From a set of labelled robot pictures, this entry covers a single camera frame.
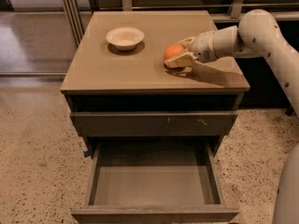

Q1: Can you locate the metal window frame post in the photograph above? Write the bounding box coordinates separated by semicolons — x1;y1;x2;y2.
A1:
62;0;84;47

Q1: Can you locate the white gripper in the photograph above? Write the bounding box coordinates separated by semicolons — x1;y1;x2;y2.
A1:
164;31;218;68

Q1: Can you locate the grey top drawer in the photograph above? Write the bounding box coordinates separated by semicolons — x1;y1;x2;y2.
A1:
70;111;237;137

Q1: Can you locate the white bowl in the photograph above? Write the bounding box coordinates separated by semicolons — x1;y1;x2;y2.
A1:
106;27;145;51

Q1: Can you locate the blue tape piece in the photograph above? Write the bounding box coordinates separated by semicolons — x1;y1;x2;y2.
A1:
83;150;91;158

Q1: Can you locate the grey drawer cabinet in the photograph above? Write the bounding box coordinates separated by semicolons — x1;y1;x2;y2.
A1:
61;11;249;151

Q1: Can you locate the orange fruit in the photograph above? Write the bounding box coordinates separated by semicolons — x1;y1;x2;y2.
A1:
164;44;184;61

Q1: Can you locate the grey open middle drawer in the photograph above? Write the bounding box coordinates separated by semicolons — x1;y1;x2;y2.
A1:
71;142;238;224

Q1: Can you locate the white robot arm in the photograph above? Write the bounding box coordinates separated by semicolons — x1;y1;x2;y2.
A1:
164;9;299;224

